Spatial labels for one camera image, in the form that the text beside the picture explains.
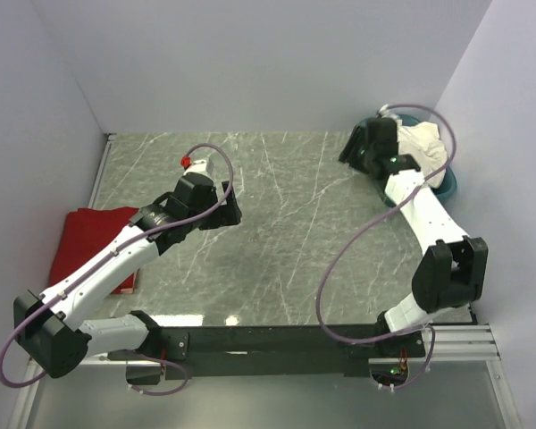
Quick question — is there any red folded t shirt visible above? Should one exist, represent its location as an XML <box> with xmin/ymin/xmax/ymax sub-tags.
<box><xmin>47</xmin><ymin>206</ymin><xmax>138</xmax><ymax>287</ymax></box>

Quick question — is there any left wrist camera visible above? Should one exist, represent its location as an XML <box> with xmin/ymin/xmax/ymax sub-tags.
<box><xmin>180</xmin><ymin>156</ymin><xmax>214</xmax><ymax>179</ymax></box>

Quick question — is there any aluminium frame rail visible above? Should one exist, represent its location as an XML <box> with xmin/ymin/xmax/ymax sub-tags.
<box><xmin>11</xmin><ymin>132</ymin><xmax>518</xmax><ymax>428</ymax></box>

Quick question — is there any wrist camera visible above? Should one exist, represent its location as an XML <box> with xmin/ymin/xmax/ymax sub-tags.
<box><xmin>377</xmin><ymin>105</ymin><xmax>402</xmax><ymax>122</ymax></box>
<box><xmin>180</xmin><ymin>156</ymin><xmax>214</xmax><ymax>179</ymax></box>

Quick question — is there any white t shirt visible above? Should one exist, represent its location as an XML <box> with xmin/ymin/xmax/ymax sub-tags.
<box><xmin>395</xmin><ymin>114</ymin><xmax>449</xmax><ymax>177</ymax></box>

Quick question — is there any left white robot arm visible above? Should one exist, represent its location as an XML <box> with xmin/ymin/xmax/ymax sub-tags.
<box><xmin>13</xmin><ymin>172</ymin><xmax>242</xmax><ymax>378</ymax></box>

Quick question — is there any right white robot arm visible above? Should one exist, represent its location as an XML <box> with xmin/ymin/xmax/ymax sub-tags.
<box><xmin>339</xmin><ymin>115</ymin><xmax>489</xmax><ymax>357</ymax></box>

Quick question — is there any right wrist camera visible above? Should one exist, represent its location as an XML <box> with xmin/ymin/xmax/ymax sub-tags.
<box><xmin>377</xmin><ymin>105</ymin><xmax>402</xmax><ymax>122</ymax></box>

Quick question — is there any black base beam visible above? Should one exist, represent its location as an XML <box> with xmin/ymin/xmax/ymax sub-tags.
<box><xmin>106</xmin><ymin>324</ymin><xmax>428</xmax><ymax>381</ymax></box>

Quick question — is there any teal plastic basket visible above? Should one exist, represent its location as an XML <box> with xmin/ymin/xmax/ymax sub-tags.
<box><xmin>361</xmin><ymin>111</ymin><xmax>459</xmax><ymax>205</ymax></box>

